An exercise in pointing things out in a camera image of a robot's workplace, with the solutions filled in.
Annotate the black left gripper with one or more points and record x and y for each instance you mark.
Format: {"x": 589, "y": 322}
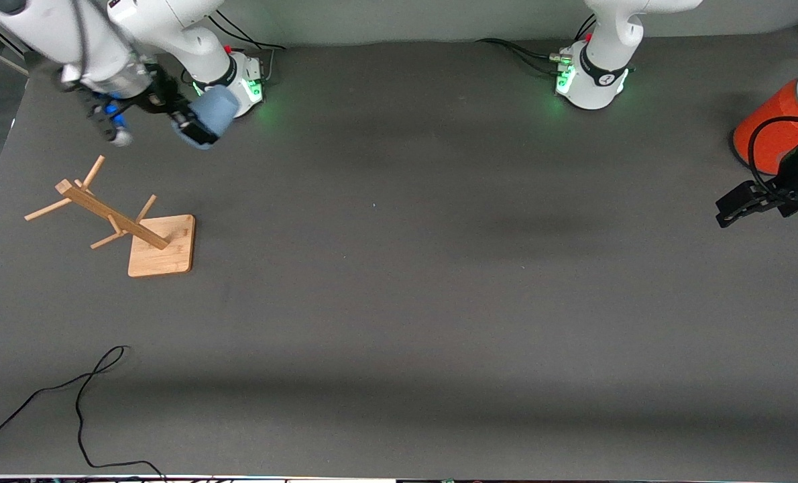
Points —
{"x": 785, "y": 188}

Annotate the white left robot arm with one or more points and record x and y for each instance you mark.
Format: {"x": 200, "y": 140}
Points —
{"x": 600, "y": 87}

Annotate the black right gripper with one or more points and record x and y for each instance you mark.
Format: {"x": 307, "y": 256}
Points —
{"x": 159, "y": 95}

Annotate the wooden mug tree stand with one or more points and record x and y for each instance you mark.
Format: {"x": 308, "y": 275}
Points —
{"x": 161, "y": 251}

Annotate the orange cylindrical speaker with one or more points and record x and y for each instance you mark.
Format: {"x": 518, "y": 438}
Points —
{"x": 771, "y": 127}

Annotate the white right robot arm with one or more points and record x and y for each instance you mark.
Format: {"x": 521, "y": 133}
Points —
{"x": 204, "y": 47}

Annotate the light blue cup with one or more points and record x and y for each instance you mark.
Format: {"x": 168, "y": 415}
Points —
{"x": 214, "y": 104}

